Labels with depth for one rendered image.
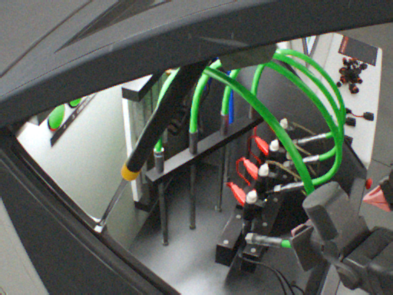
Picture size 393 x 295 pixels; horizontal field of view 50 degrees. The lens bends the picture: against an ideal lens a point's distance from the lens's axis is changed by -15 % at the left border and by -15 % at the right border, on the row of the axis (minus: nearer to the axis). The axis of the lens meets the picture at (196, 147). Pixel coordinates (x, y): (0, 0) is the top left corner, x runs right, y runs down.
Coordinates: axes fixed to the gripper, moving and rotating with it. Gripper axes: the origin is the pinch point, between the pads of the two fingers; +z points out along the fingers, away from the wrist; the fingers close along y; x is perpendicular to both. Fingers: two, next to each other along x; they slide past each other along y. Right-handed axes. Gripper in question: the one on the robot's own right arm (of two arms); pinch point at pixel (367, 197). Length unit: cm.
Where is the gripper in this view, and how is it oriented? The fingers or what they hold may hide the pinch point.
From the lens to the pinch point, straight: 90.1
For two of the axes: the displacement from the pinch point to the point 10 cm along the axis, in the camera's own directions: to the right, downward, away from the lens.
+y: -5.6, -8.1, -1.6
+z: -5.6, 2.3, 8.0
